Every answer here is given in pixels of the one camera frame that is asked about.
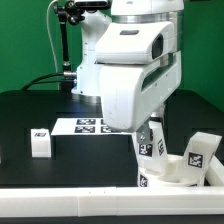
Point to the black camera stand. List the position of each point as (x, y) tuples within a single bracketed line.
[(67, 14)]

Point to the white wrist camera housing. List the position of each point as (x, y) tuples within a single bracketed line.
[(140, 43)]

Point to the white round stool seat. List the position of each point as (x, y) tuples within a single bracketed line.
[(173, 176)]

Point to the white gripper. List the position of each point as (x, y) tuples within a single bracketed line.
[(131, 93)]

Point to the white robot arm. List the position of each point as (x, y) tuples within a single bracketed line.
[(99, 14)]

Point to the white front obstacle rail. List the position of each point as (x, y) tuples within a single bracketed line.
[(110, 201)]

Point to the white sheet with tags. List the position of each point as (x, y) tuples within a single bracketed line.
[(82, 126)]

